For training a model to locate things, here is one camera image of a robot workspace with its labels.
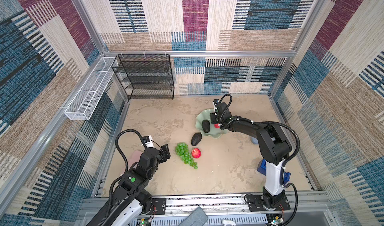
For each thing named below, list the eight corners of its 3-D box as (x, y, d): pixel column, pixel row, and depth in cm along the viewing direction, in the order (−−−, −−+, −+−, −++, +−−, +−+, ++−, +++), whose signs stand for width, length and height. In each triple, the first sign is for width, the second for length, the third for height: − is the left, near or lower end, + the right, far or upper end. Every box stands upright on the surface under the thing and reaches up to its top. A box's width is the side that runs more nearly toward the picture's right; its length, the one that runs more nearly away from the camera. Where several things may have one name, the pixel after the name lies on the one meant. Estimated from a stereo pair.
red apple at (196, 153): (196, 160, 89) (196, 158, 86) (190, 154, 92) (190, 151, 89) (202, 155, 91) (202, 152, 88) (196, 149, 94) (196, 146, 91)
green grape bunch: (192, 172, 85) (191, 169, 82) (174, 150, 94) (173, 146, 90) (201, 164, 88) (201, 161, 84) (183, 143, 97) (182, 139, 93)
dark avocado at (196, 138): (189, 144, 96) (189, 140, 93) (195, 134, 100) (195, 131, 97) (196, 147, 94) (196, 144, 91) (202, 137, 99) (202, 134, 95)
